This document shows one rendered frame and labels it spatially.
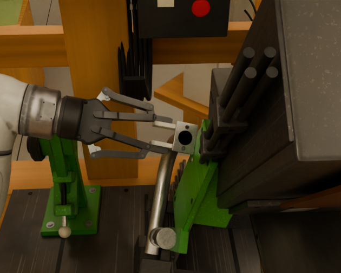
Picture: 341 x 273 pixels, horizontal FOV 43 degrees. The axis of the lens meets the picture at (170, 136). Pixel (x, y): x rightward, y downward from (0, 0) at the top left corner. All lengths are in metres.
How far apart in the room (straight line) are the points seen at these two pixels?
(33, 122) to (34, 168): 0.56
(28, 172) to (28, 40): 0.39
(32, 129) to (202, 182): 0.30
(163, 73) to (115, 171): 2.26
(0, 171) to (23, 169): 0.52
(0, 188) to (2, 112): 0.13
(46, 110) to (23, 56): 0.40
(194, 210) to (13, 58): 0.62
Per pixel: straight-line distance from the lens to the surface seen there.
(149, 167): 1.24
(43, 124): 0.75
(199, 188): 0.72
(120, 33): 0.96
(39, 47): 1.11
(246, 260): 1.02
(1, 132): 0.76
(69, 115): 0.75
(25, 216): 1.14
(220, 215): 0.79
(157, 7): 0.82
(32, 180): 1.26
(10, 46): 1.12
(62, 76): 3.48
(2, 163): 0.78
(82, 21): 0.96
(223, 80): 0.94
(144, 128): 2.83
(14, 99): 0.75
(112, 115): 0.77
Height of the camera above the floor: 1.72
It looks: 39 degrees down
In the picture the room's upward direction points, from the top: straight up
